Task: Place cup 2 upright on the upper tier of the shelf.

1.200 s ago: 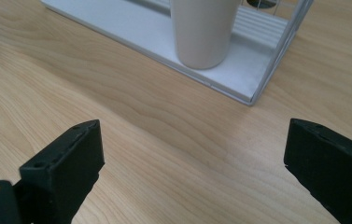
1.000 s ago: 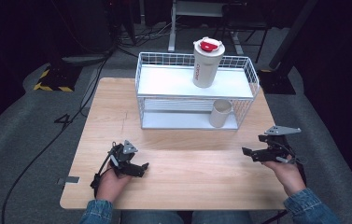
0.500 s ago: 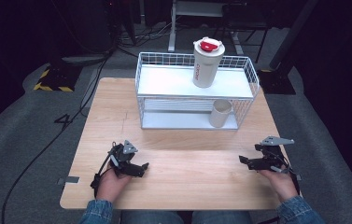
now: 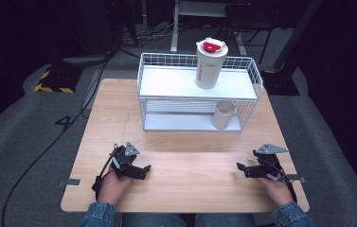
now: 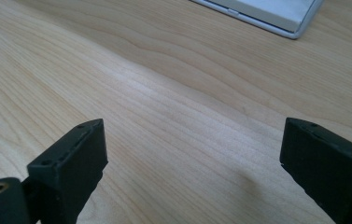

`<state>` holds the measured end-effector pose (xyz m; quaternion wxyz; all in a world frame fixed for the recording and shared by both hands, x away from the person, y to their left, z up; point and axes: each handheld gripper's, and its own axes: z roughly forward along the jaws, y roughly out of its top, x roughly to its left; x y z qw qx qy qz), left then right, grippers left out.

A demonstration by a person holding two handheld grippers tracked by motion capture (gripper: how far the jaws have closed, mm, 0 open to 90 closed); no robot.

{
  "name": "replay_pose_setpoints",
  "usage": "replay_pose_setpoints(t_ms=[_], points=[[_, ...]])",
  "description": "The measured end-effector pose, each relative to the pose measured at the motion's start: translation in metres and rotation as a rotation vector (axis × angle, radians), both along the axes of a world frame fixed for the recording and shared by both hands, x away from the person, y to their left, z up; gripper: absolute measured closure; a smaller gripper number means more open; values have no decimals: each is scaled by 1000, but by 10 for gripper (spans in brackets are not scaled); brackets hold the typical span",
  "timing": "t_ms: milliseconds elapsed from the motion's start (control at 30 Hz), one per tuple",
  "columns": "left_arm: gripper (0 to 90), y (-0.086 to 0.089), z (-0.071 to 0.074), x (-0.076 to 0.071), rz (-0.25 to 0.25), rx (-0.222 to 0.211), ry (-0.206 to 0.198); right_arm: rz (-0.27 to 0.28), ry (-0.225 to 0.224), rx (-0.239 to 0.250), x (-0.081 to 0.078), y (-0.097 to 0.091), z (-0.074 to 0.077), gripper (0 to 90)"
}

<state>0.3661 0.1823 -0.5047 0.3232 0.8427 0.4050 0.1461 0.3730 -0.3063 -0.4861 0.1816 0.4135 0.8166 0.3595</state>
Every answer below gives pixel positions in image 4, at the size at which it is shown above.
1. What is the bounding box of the white tumbler with red lid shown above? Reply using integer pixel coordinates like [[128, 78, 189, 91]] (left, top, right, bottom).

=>
[[195, 36, 230, 91]]

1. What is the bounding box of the white wire shelf rack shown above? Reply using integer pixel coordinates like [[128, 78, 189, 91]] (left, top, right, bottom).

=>
[[136, 52, 265, 133]]

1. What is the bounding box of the white desk frame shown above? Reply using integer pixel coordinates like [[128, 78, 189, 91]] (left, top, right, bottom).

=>
[[170, 0, 248, 57]]

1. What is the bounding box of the bundle of floor cables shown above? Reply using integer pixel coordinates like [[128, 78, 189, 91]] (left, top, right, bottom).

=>
[[115, 17, 180, 60]]

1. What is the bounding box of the black metal chair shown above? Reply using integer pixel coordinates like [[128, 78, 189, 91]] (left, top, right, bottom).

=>
[[213, 2, 275, 65]]

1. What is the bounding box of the black yellow striped stand base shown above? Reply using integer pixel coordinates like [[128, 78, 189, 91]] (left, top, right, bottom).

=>
[[33, 63, 84, 95]]

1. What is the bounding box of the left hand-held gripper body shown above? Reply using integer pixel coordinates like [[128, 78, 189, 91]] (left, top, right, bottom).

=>
[[109, 141, 141, 182]]

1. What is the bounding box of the white paper cup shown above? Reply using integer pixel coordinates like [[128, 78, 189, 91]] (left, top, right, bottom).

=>
[[211, 100, 237, 131]]

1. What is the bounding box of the black square stand base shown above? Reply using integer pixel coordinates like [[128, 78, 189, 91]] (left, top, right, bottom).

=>
[[260, 69, 301, 96]]

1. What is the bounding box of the grey metal table bracket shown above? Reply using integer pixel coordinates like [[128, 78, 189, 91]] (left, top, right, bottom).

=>
[[285, 173, 307, 184]]

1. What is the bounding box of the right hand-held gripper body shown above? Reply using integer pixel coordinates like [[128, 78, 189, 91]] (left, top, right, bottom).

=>
[[252, 143, 290, 183]]

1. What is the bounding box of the person's left hand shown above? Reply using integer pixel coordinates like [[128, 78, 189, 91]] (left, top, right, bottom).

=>
[[98, 170, 134, 206]]

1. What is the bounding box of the black slanted stand post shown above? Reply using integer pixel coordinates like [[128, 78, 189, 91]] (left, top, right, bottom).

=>
[[272, 0, 324, 72]]

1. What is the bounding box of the person's right leg in jeans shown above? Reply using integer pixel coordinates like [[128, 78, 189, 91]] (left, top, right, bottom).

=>
[[193, 213, 258, 227]]

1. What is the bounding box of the person's right hand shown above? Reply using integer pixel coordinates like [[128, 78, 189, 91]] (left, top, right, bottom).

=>
[[256, 176, 295, 208]]

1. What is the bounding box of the long black floor cable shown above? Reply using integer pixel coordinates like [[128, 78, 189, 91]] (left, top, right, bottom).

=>
[[1, 56, 113, 227]]

